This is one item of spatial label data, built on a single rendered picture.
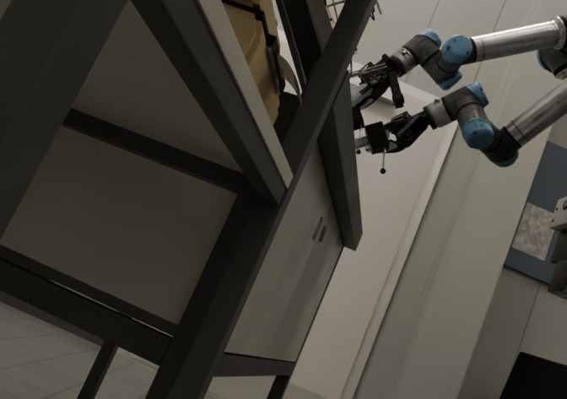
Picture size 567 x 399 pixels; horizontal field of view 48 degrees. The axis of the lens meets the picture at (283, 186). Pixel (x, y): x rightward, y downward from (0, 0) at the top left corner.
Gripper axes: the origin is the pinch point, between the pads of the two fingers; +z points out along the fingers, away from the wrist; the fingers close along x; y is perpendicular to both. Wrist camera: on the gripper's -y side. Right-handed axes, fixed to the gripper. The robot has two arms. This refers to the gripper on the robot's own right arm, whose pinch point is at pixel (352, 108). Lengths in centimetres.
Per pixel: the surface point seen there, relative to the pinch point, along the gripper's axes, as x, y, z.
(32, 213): 84, -23, 76
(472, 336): -192, -55, -20
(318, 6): 87, -27, 22
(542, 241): -216, -38, -96
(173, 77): 119, -47, 51
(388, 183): -186, 41, -46
